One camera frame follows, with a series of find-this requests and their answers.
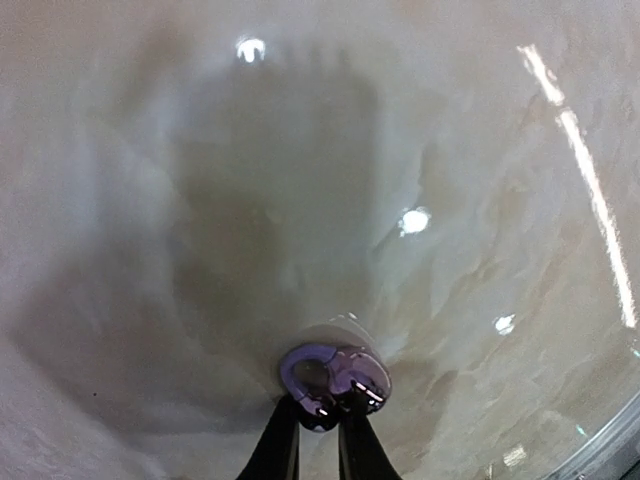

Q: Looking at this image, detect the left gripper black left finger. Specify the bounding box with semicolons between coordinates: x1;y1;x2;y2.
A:
237;394;300;480

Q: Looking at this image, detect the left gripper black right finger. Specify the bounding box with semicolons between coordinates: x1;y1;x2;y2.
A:
338;392;400;480

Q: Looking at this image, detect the purple chrome earbud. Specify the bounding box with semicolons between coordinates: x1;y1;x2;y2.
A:
279;343;392;432

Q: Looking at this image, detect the aluminium front rail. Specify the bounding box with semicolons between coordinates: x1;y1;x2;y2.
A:
547;393;639;480

